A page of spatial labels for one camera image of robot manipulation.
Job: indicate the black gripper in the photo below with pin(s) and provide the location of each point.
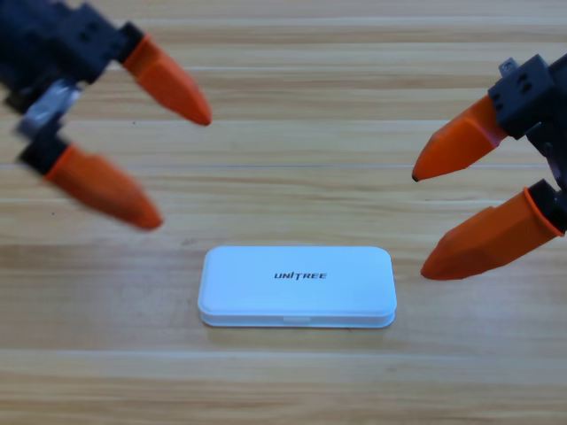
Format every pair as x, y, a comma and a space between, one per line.
560, 133
26, 48

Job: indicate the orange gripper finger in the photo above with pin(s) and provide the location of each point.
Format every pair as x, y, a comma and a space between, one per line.
168, 86
106, 188

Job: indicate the white Unitree pencil case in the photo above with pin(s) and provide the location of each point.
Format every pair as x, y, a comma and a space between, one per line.
297, 292

